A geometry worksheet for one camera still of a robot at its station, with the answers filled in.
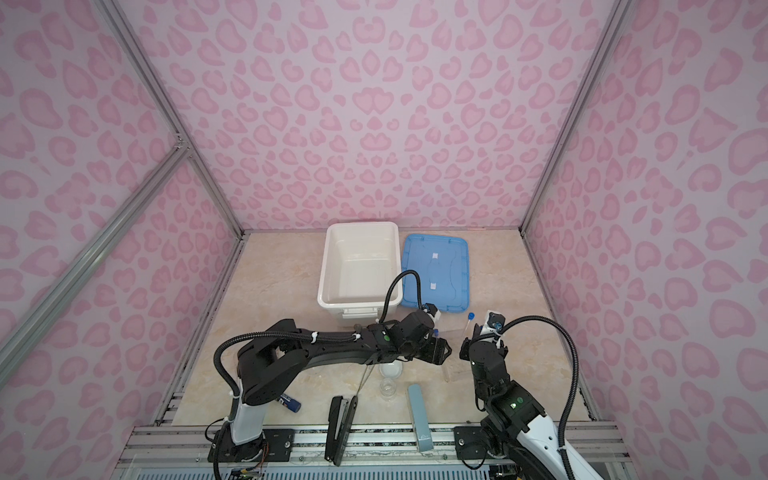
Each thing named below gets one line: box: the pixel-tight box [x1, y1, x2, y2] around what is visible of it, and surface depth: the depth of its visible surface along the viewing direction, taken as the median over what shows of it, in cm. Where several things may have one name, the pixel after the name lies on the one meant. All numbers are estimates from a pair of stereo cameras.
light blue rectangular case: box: [408, 384, 434, 452], surface depth 74 cm
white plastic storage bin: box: [318, 222, 404, 322], surface depth 103 cm
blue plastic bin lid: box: [401, 234, 470, 313], surface depth 111 cm
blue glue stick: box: [280, 394, 302, 413], surface depth 80 cm
